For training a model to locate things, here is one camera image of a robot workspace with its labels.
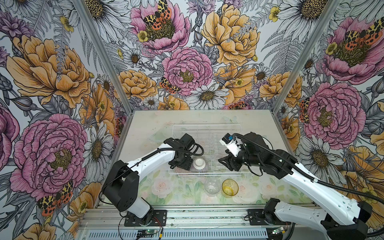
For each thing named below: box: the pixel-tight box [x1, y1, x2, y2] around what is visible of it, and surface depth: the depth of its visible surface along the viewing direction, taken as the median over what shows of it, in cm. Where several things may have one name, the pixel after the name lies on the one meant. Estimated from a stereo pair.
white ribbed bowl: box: [192, 157, 209, 173], surface depth 87 cm
